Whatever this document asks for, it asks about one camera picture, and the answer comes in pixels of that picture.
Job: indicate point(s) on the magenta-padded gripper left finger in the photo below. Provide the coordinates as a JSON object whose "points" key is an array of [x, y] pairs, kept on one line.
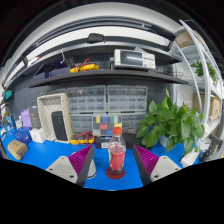
{"points": [[80, 160]]}

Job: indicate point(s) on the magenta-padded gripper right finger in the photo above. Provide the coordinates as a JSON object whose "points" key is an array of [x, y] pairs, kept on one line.
{"points": [[148, 160]]}

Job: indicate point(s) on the clear bottle with red cap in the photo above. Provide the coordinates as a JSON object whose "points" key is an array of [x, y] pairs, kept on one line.
{"points": [[116, 160]]}

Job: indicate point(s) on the beige ceramic mug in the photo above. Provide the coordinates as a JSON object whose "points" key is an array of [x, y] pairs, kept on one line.
{"points": [[91, 170]]}

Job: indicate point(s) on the yellow multimeter with red leads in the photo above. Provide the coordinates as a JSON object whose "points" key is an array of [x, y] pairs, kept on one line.
{"points": [[81, 140], [85, 68]]}

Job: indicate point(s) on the flat black case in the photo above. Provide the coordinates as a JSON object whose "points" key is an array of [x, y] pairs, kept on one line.
{"points": [[131, 140]]}

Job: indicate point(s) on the clear small-parts drawer cabinet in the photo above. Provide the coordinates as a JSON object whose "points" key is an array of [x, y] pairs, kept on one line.
{"points": [[86, 99], [127, 98], [80, 124], [133, 121]]}

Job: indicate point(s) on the flat round red coaster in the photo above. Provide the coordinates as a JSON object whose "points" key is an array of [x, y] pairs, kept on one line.
{"points": [[115, 176]]}

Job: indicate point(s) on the black oblong speaker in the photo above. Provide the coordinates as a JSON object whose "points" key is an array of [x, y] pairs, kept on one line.
{"points": [[59, 126]]}

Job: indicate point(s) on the white plastic block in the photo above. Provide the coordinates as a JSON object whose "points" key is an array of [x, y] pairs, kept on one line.
{"points": [[190, 158]]}

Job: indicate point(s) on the multicoloured parts organizer box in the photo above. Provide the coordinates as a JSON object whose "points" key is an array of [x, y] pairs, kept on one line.
{"points": [[105, 124]]}

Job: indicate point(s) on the green potted plant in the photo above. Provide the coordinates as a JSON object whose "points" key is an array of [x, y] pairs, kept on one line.
{"points": [[173, 123]]}

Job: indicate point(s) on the small white box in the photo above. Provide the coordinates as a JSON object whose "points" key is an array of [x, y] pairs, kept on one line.
{"points": [[37, 135]]}

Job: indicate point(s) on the grey box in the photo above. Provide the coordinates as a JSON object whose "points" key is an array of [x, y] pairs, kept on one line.
{"points": [[35, 116]]}

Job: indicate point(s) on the black clamp stand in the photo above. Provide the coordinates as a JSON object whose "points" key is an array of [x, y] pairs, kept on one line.
{"points": [[210, 150]]}

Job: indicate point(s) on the small brown cardboard box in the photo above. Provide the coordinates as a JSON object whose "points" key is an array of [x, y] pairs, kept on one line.
{"points": [[17, 149]]}

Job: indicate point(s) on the beige perforated tray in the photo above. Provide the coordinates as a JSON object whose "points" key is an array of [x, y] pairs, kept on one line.
{"points": [[46, 103]]}

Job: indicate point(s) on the purple box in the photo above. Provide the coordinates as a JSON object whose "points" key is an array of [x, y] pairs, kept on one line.
{"points": [[25, 118]]}

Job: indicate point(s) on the black workbench shelf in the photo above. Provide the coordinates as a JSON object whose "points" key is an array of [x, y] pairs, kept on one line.
{"points": [[110, 75]]}

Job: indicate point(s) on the white shelf unit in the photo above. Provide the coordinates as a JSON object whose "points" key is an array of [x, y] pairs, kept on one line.
{"points": [[208, 86]]}

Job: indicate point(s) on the white benchtop oscilloscope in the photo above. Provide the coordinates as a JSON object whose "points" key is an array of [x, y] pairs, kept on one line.
{"points": [[133, 58]]}

